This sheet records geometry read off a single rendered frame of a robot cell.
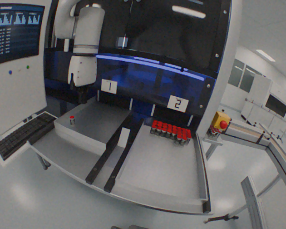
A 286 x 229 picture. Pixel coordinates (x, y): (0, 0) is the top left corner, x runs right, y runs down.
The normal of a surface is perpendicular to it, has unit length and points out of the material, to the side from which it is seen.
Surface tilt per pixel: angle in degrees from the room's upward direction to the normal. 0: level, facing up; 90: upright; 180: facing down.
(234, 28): 90
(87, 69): 90
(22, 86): 90
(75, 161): 0
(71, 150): 0
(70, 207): 0
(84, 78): 95
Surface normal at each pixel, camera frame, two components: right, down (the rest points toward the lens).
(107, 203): 0.18, -0.87
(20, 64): 0.95, 0.28
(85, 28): 0.37, 0.48
